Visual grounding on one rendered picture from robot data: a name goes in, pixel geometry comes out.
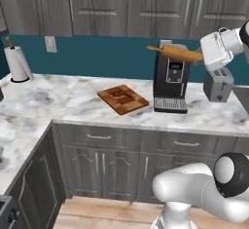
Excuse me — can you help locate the silver base cabinet handle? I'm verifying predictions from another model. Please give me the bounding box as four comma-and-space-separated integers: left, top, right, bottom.
94, 152, 99, 175
143, 156, 150, 179
101, 152, 107, 175

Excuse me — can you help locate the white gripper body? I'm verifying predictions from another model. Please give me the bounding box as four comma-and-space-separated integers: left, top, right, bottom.
199, 31, 234, 73

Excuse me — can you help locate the white paper towel roll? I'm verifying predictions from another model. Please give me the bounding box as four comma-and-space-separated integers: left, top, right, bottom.
3, 46, 35, 82

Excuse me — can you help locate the grey wall cabinet door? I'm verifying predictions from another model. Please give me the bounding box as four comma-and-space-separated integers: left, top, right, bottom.
69, 0, 129, 38
0, 0, 73, 38
189, 0, 249, 41
126, 0, 196, 40

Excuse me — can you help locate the grey drawer front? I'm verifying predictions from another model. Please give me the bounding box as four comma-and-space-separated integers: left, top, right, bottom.
158, 131, 219, 155
72, 125, 127, 149

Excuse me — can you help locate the grey base cabinet door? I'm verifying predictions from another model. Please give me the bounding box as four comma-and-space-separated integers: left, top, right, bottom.
18, 132, 67, 229
100, 149, 141, 202
62, 145, 103, 199
137, 152, 178, 205

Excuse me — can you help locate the paper towel holder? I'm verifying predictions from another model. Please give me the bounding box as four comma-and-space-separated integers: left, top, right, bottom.
4, 36, 31, 84

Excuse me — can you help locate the grey range hood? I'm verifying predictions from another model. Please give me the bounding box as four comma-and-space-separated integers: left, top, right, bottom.
0, 4, 9, 33

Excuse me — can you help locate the black coffee machine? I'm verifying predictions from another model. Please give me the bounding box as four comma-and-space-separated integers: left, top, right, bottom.
153, 43, 191, 115

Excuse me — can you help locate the wooden rolling pin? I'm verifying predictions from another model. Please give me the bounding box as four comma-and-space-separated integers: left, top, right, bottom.
146, 43, 204, 63

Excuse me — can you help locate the silver wall cabinet handle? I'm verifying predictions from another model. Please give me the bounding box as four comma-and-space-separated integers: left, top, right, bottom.
183, 0, 194, 28
66, 0, 75, 23
195, 0, 206, 28

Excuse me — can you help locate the grey toaster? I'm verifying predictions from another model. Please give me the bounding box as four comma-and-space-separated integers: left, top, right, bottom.
202, 66, 235, 103

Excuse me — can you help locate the wooden cutting board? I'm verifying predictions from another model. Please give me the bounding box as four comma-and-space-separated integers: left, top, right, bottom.
96, 84, 151, 116

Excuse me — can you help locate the dark stove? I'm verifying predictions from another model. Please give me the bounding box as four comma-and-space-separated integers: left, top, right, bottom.
0, 195, 21, 229

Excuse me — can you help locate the white wall outlet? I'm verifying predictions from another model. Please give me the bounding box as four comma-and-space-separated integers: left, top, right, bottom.
159, 39, 174, 47
44, 35, 58, 54

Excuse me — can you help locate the silver drawer handle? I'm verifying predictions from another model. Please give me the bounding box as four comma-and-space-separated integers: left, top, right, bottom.
86, 134, 113, 140
173, 140, 200, 147

